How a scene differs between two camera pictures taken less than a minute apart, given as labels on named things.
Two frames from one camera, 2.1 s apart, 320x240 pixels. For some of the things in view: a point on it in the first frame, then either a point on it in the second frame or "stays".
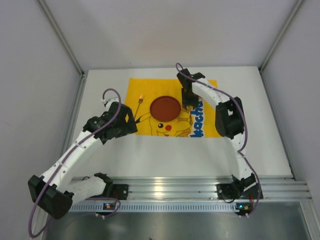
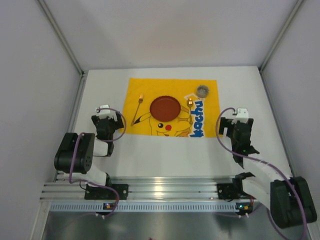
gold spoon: x=190 y=108 stays
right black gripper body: x=189 y=100 → x=236 y=124
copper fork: x=140 y=100 stays
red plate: x=165 y=108 stays
